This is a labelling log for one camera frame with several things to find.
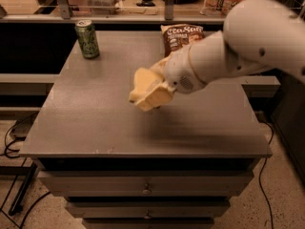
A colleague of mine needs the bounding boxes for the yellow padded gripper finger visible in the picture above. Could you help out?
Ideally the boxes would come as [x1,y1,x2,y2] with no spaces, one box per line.
[151,56,169,74]
[135,82,175,112]

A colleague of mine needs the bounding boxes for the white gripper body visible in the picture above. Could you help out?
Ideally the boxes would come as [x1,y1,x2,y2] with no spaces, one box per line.
[163,45,207,94]

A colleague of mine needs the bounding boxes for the yellow sponge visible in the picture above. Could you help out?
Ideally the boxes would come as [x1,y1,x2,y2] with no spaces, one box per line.
[129,68,164,103]

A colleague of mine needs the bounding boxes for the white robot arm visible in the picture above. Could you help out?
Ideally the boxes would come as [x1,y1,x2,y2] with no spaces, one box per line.
[129,0,305,112]

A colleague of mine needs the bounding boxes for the brown chips bag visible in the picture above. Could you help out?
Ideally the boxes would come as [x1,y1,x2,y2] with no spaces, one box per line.
[161,24,205,56]

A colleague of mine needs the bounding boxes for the grey drawer cabinet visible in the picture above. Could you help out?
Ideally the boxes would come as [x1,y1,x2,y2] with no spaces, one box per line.
[21,31,271,229]

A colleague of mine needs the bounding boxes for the green drink can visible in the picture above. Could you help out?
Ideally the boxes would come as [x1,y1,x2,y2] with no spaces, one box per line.
[74,20,99,59]

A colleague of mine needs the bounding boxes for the top drawer knob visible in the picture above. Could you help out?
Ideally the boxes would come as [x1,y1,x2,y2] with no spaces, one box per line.
[142,183,152,195]

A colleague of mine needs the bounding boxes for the drawer knob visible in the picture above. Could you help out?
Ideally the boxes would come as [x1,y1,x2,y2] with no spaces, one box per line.
[142,183,152,195]
[143,211,152,219]

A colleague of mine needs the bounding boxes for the grey metal railing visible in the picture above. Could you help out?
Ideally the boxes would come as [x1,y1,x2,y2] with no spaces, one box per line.
[0,0,305,26]

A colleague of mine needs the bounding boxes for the black metal stand leg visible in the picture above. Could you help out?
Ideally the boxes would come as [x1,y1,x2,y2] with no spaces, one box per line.
[9,163,37,216]

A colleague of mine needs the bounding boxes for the black cable on right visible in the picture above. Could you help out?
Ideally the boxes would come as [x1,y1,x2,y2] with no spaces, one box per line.
[257,119,275,229]

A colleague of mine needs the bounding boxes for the black cables on left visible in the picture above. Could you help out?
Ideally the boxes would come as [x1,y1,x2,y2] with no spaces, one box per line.
[0,112,51,229]

